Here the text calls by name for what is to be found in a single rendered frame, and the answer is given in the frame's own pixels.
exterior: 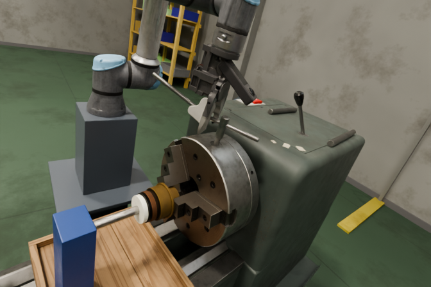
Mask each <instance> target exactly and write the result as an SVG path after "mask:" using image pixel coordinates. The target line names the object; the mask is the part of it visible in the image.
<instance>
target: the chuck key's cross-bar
mask: <svg viewBox="0 0 431 287"><path fill-rule="evenodd" d="M152 76H153V77H155V78H156V79H157V80H159V82H161V83H162V84H164V85H165V86H166V87H167V88H168V89H170V90H171V91H172V92H174V93H175V94H176V95H177V96H178V97H180V98H181V99H183V100H184V101H185V102H186V103H187V104H189V105H190V106H197V105H196V104H194V103H193V102H192V101H191V100H190V99H188V98H187V97H186V96H184V95H183V94H182V93H181V92H179V91H178V90H177V89H175V87H173V86H172V85H171V84H169V83H168V82H167V81H166V80H164V79H163V78H162V77H160V76H159V75H158V74H157V73H156V72H154V73H153V74H152ZM210 120H211V121H212V122H215V123H216V124H219V122H220V120H219V119H217V118H215V117H212V116H211V117H210ZM226 128H227V129H230V130H232V131H234V132H236V133H238V134H240V135H242V136H245V137H247V138H249V139H251V140H254V141H256V142H258V141H259V139H260V138H258V137H256V136H254V135H251V134H249V133H247V132H245V131H243V130H241V129H239V128H237V127H234V126H232V125H230V124H227V125H226Z"/></svg>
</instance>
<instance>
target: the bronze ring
mask: <svg viewBox="0 0 431 287"><path fill-rule="evenodd" d="M138 195H141V196H143V198H144V199H145V201H146V203H147V205H148V211H149V216H148V220H147V221H146V222H145V223H148V222H152V221H154V220H156V221H158V220H160V219H163V218H170V217H172V215H173V213H174V199H175V198H177V197H179V193H178V191H177V189H176V188H175V187H174V186H170V187H168V186H167V185H166V184H165V183H158V184H157V185H156V186H153V187H151V188H148V189H147V190H146V191H143V192H140V193H138Z"/></svg>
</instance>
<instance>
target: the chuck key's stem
mask: <svg viewBox="0 0 431 287"><path fill-rule="evenodd" d="M229 119H230V118H229V117H228V116H226V115H223V116H221V120H220V122H219V125H218V128H217V131H216V134H215V142H214V144H213V145H215V146H216V147H218V146H219V142H220V140H221V139H223V136H224V133H225V131H226V125H227V124H228V122H229Z"/></svg>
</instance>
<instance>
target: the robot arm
mask: <svg viewBox="0 0 431 287"><path fill-rule="evenodd" d="M169 2H172V3H176V4H179V5H182V6H186V7H188V8H192V9H195V10H199V11H201V12H205V13H209V14H211V15H215V16H216V17H218V19H217V24H216V27H215V31H214V35H213V37H212V41H211V43H212V44H213V45H212V44H207V45H206V44H203V48H202V50H204V54H203V58H202V61H201V64H198V65H197V66H198V67H197V66H196V68H195V69H194V70H193V73H192V77H191V80H190V84H189V90H192V91H194V92H195V94H198V95H200V96H203V95H205V96H207V97H208V98H206V97H204V98H202V100H201V101H200V103H199V104H198V105H197V106H189V108H188V113H189V115H190V116H192V117H193V118H194V119H195V120H197V121H198V122H199V126H198V134H201V133H202V132H203V131H204V130H205V129H206V128H207V124H208V122H209V120H210V117H211V115H212V113H214V116H213V117H215V118H217V119H218V118H219V116H220V114H221V112H222V109H223V106H224V104H225V102H226V98H227V96H228V92H229V89H230V85H231V86H232V87H233V89H234V90H235V91H236V93H237V95H238V96H239V97H240V98H241V100H242V102H243V103H244V104H245V105H246V106H247V105H249V104H251V103H252V102H253V101H254V100H255V99H256V98H257V95H256V94H255V92H254V90H253V89H252V88H251V87H250V86H249V84H248V82H247V81H246V80H245V79H244V77H243V75H242V74H241V73H240V71H239V70H238V68H237V67H236V66H235V64H234V62H233V61H232V60H235V61H237V60H239V56H240V54H239V53H241V52H242V50H243V48H244V44H245V43H246V39H247V37H248V33H249V30H250V27H251V24H252V22H253V19H254V16H255V13H256V10H257V7H258V5H259V4H260V0H144V7H143V11H142V19H141V23H140V31H139V39H138V44H137V51H136V53H135V54H133V55H132V56H131V61H128V60H126V58H125V57H124V56H121V55H116V54H101V55H98V56H96V57H95V58H94V61H93V67H92V70H93V72H92V93H91V95H90V98H89V100H88V103H87V111H88V112H89V113H90V114H92V115H95V116H98V117H108V118H111V117H120V116H122V115H124V114H125V113H126V105H125V103H124V98H123V88H129V89H141V90H154V89H156V88H158V87H159V85H160V83H161V82H159V80H157V79H156V78H155V77H153V76H152V74H153V73H154V72H156V73H157V74H158V75H159V76H160V77H162V76H163V74H162V73H163V70H162V67H161V65H160V62H159V61H158V59H157V57H158V51H159V47H160V41H161V38H162V32H163V28H164V22H165V16H166V13H167V7H168V4H169ZM220 58H221V59H220ZM199 65H200V66H199Z"/></svg>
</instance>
